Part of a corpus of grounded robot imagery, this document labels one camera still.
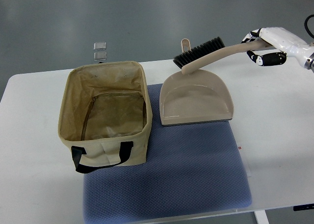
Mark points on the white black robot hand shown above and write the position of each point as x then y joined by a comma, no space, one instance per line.
288,44

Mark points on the white paper with red mark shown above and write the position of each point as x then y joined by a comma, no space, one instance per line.
242,151

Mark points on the upper metal floor plate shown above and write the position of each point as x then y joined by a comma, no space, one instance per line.
99,46

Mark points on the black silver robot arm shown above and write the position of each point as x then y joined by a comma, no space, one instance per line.
310,32

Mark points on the yellow fabric bag black handle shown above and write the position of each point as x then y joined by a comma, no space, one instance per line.
106,116

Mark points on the beige plastic dustpan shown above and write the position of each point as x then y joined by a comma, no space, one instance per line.
195,98

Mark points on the black table control panel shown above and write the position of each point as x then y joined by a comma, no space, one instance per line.
303,207

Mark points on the beige hand broom black bristles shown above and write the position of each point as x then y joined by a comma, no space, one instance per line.
212,51

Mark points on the blue textured cushion mat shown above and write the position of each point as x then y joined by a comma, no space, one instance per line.
190,169

